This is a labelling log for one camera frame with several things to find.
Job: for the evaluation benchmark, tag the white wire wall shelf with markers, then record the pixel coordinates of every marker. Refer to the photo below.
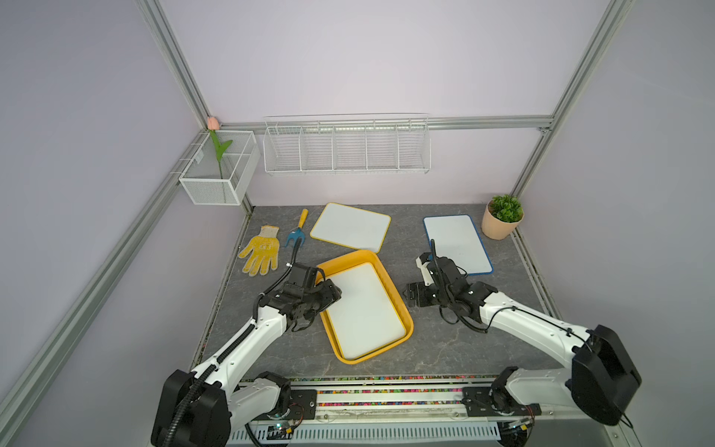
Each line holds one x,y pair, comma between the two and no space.
347,143

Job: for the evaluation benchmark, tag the white mesh wall basket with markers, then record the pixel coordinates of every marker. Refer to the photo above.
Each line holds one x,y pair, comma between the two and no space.
201,180

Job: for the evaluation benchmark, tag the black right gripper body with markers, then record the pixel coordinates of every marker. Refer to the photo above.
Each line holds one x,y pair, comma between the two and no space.
443,298

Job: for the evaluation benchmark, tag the yellow dotted work glove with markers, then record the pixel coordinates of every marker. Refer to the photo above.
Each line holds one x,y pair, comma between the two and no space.
261,255

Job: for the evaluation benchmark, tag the aluminium table edge rail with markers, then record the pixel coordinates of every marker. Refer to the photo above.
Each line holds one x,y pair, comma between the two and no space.
535,275

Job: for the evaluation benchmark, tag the yellow-framed whiteboard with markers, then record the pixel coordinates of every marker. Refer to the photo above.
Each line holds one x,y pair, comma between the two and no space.
364,319
351,227

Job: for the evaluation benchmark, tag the blue-framed whiteboard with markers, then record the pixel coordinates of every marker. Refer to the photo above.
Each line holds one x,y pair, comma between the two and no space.
457,238

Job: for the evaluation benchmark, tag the blue garden fork yellow handle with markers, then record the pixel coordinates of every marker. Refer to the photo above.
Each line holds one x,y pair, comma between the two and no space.
296,238

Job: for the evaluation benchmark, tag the green artificial plant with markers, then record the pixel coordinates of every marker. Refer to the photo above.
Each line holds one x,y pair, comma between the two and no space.
506,208

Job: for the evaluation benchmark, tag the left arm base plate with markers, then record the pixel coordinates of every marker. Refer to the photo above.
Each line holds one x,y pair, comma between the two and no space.
297,404

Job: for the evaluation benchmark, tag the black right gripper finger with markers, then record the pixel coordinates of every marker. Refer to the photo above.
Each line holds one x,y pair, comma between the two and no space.
419,295
424,263

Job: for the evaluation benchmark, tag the pink artificial tulip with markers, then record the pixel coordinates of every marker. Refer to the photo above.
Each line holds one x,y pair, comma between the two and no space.
213,126

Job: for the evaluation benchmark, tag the white vented front panel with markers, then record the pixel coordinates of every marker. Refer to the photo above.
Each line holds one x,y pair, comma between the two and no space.
401,434

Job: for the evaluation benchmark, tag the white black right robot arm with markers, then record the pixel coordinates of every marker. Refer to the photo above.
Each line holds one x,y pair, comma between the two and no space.
595,375

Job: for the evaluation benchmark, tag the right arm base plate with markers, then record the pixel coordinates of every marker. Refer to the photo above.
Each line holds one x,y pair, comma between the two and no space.
480,402

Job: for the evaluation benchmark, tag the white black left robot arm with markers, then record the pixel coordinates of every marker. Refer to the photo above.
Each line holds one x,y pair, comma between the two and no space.
202,407

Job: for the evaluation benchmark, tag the yellow storage tray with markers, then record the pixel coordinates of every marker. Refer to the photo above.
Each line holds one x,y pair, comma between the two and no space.
355,258

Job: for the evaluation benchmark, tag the beige plant pot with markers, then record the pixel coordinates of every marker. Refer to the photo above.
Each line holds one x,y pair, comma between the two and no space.
495,229

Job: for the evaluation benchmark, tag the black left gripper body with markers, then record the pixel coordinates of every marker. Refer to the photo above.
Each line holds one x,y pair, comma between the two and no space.
309,298

